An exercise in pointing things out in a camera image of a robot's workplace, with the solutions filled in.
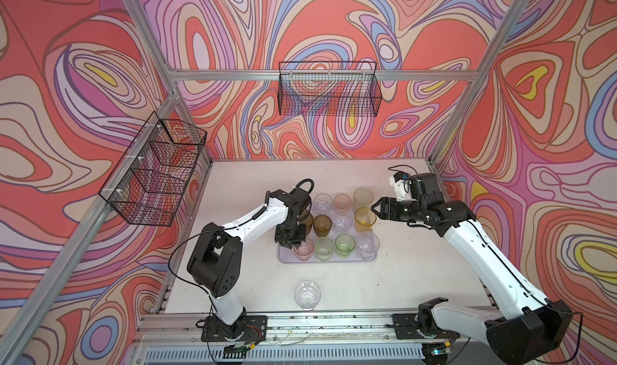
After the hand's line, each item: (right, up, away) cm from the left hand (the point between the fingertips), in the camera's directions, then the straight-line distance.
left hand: (301, 245), depth 84 cm
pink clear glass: (+1, -3, +4) cm, 5 cm away
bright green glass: (+16, -1, +5) cm, 17 cm away
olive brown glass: (+8, +6, +9) cm, 14 cm away
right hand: (+27, +12, -7) cm, 30 cm away
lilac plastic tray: (+14, +2, +8) cm, 16 cm away
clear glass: (+9, +13, +17) cm, 23 cm away
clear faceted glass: (+25, -2, +6) cm, 26 cm away
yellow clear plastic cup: (+25, +7, +12) cm, 29 cm away
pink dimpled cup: (+17, +14, +17) cm, 28 cm away
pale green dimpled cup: (+24, +16, +9) cm, 30 cm away
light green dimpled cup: (+8, -2, +4) cm, 10 cm away
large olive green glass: (+3, +7, +4) cm, 9 cm away
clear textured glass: (+16, +7, +9) cm, 20 cm away
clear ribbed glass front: (+2, -16, -4) cm, 16 cm away
